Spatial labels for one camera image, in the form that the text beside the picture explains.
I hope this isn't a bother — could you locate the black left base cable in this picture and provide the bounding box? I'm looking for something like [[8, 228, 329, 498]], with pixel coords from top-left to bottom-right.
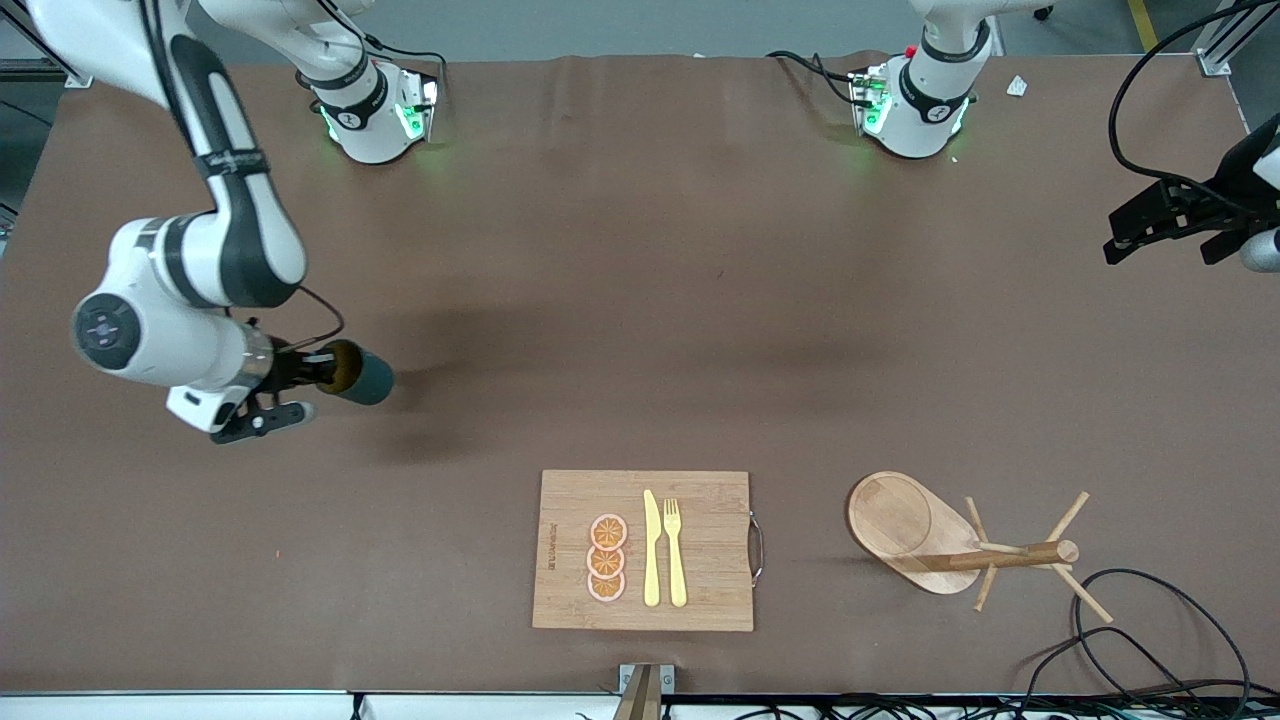
[[766, 50, 869, 109]]

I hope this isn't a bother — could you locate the aluminium frame post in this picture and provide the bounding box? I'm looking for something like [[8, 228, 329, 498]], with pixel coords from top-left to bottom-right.
[[1195, 0, 1280, 77], [0, 30, 96, 89]]

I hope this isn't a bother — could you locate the black cable on table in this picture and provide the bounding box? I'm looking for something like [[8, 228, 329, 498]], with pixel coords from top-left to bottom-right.
[[1020, 568, 1253, 701]]

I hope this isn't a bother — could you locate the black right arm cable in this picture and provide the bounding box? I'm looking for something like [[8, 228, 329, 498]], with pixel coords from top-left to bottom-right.
[[232, 285, 347, 353]]

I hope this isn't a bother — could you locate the bamboo cutting board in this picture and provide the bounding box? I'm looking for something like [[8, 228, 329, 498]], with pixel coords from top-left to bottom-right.
[[531, 470, 766, 633]]

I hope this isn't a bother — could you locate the black cable bundle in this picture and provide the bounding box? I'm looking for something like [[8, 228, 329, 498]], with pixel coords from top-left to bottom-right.
[[690, 688, 1280, 720]]

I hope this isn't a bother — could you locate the black base cable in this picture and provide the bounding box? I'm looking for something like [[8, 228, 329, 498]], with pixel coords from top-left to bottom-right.
[[362, 35, 448, 126], [766, 50, 869, 109]]

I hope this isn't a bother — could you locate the yellow plastic knife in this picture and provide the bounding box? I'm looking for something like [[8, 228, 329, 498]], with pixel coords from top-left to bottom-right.
[[643, 489, 662, 608]]

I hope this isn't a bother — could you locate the white table edge rail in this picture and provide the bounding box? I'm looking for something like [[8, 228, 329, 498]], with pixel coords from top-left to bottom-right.
[[0, 690, 626, 720]]

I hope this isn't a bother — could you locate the yellow plastic fork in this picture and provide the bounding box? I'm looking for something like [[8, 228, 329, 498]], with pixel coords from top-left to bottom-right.
[[664, 498, 689, 608]]

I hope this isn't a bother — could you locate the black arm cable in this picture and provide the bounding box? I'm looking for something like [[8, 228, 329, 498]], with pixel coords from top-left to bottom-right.
[[1108, 0, 1280, 201], [232, 285, 347, 353]]

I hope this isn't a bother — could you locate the wooden cup rack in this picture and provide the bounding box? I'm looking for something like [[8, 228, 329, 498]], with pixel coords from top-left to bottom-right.
[[847, 471, 1114, 624]]

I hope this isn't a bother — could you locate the dark teal cup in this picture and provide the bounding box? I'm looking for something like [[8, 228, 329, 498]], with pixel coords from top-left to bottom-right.
[[322, 340, 395, 407]]

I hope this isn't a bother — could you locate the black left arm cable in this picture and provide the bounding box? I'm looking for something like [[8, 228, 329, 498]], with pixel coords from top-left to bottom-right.
[[1108, 0, 1280, 201]]

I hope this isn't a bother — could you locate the black right base cable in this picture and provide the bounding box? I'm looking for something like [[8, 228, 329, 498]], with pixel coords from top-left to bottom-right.
[[362, 35, 448, 126]]

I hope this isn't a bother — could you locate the metal table edge bracket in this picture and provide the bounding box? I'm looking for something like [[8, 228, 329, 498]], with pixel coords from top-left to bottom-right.
[[612, 663, 677, 720]]

